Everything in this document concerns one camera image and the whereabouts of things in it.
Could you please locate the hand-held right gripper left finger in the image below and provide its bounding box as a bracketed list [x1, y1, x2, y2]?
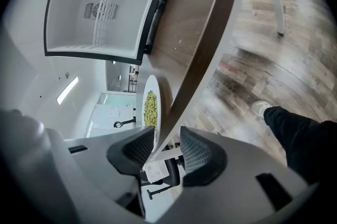
[64, 126, 156, 224]

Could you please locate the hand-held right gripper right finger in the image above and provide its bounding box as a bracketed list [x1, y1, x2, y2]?
[157, 126, 310, 224]

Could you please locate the white round plate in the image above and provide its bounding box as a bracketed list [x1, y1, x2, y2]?
[141, 74, 162, 152]

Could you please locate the white perforated basket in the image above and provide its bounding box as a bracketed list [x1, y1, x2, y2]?
[142, 159, 169, 184]

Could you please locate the person's right white shoe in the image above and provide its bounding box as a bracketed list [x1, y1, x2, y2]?
[251, 100, 272, 119]

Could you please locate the person's black-clothed body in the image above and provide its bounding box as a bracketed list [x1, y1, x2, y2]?
[263, 106, 337, 187]

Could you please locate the long ceiling light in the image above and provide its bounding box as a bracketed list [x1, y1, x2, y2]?
[56, 76, 79, 106]

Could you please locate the black metal railing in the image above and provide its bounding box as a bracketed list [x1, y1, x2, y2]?
[128, 64, 140, 94]

